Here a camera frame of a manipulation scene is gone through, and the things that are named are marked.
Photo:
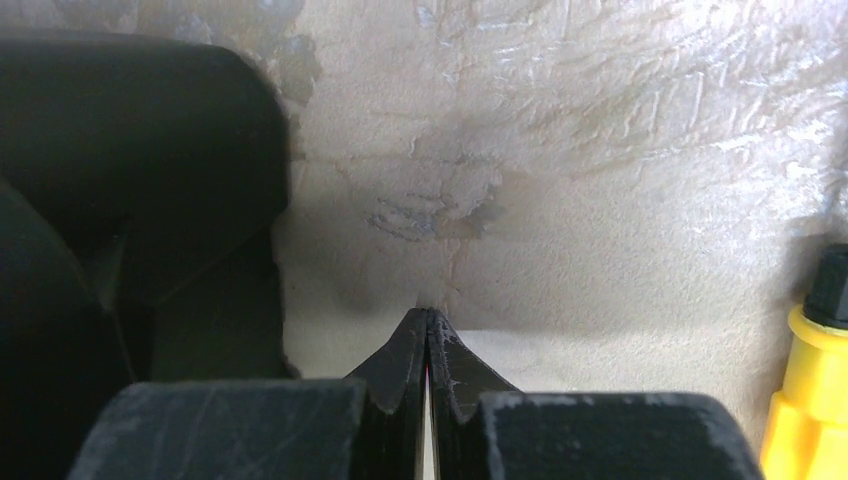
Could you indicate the yellow handled screwdriver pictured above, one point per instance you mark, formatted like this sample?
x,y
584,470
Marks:
x,y
806,431

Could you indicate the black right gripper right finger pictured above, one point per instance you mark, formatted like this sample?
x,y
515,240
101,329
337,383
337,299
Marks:
x,y
486,428

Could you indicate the black plastic toolbox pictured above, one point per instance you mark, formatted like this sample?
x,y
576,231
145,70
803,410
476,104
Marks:
x,y
140,178

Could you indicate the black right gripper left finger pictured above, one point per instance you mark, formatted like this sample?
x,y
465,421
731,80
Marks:
x,y
366,425

